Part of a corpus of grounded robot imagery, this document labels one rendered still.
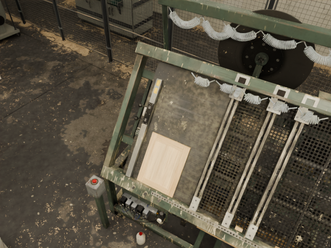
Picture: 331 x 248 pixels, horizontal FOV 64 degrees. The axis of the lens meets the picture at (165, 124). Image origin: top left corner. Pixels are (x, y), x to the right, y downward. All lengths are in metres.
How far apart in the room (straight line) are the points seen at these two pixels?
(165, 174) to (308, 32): 1.60
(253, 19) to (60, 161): 2.98
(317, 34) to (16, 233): 3.48
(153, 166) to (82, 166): 1.61
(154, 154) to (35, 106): 2.95
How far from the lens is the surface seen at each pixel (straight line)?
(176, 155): 2.33
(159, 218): 2.50
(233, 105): 2.13
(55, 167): 3.91
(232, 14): 2.32
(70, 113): 4.59
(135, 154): 2.45
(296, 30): 2.28
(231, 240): 2.42
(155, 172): 2.43
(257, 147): 2.18
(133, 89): 2.43
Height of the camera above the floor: 3.01
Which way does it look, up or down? 45 degrees down
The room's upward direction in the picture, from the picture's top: 4 degrees clockwise
